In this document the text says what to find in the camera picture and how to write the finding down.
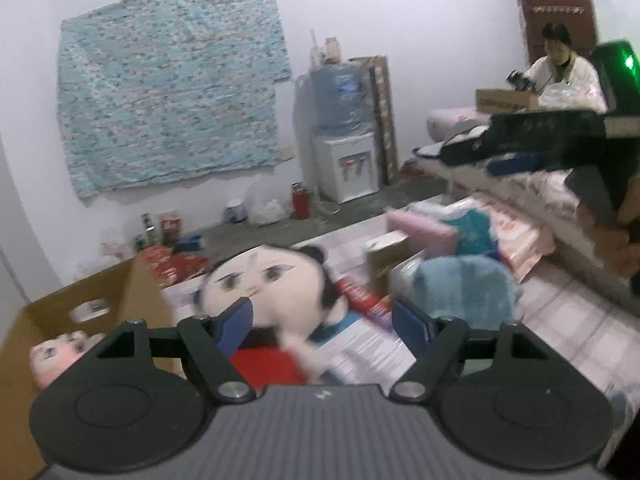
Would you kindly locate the gold tissue box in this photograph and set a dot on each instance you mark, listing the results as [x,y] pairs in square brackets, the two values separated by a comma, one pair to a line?
[385,262]

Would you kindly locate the tall brown carton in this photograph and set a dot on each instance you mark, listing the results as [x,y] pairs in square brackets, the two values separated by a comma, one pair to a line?
[385,110]

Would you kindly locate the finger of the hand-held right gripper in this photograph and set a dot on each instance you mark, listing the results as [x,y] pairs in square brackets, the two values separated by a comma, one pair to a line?
[515,165]
[540,132]

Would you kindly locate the blue fluffy towel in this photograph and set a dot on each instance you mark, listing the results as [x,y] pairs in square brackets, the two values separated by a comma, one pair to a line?
[465,285]

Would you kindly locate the blue plastic holder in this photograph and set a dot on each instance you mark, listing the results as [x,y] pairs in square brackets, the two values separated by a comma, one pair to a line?
[189,243]

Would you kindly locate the white water dispenser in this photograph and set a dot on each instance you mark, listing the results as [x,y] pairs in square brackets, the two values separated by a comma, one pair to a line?
[340,170]

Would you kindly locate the pink floral quilt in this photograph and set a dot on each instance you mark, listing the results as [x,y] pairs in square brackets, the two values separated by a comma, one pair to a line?
[550,195]

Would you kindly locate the big-head black-haired doll plush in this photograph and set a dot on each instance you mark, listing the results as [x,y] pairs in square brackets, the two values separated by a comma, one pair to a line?
[270,280]

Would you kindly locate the white printed flat pack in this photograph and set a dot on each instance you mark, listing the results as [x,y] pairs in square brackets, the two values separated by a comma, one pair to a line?
[360,347]

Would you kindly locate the brown cardboard box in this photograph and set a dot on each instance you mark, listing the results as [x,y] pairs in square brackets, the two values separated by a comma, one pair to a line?
[125,300]

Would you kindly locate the green can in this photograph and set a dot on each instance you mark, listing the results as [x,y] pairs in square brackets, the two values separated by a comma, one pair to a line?
[139,244]

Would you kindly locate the blue water jug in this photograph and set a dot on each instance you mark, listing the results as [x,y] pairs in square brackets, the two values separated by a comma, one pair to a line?
[335,95]

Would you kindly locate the long brown carton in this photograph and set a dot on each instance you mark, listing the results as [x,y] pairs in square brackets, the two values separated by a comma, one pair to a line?
[505,101]

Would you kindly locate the pink white pillow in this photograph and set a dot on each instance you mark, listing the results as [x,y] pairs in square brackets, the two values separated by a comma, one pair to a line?
[452,122]

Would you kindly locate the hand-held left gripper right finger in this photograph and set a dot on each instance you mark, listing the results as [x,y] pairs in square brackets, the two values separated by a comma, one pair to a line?
[410,322]

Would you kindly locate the white red plastic bag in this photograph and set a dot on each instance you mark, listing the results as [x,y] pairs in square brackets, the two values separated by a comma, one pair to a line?
[117,247]

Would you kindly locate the small white bucket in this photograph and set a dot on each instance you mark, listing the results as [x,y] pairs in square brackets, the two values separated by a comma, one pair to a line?
[235,211]

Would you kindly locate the person's right hand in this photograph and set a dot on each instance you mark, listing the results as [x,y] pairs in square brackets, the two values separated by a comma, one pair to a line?
[620,250]

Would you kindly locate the red drink carton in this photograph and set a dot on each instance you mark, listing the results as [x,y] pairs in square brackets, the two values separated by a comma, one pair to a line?
[170,227]

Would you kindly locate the clear plastic bottle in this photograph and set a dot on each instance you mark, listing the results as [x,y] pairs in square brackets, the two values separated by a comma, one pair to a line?
[332,50]

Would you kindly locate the floral teal wall cloth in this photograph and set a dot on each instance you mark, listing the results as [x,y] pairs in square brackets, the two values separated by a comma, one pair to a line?
[170,85]

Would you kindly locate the pink white wet wipes pack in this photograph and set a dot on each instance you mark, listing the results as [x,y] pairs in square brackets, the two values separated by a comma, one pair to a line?
[520,240]

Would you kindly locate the pink soft packet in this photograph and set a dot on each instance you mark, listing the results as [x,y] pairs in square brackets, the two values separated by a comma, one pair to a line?
[422,232]

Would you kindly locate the dark glass bottle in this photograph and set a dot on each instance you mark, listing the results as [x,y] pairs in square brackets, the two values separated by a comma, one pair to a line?
[146,225]

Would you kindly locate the pink round plush toy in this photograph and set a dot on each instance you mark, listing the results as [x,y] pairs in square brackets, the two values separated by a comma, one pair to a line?
[50,355]

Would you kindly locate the teal soft packet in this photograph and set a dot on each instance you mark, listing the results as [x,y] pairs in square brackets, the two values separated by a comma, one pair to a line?
[472,235]

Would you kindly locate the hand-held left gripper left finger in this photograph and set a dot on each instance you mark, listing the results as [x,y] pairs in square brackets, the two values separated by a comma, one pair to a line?
[235,325]

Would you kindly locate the black device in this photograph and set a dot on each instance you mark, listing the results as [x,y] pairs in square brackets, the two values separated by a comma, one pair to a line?
[520,81]

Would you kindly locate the red thermos bottle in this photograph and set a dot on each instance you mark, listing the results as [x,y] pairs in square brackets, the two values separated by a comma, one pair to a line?
[300,202]

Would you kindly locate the clear plastic bag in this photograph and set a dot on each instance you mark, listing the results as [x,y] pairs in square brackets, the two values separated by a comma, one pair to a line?
[570,96]

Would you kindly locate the red flat packet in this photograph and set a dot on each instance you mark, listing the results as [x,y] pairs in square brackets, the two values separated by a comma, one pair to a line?
[362,302]

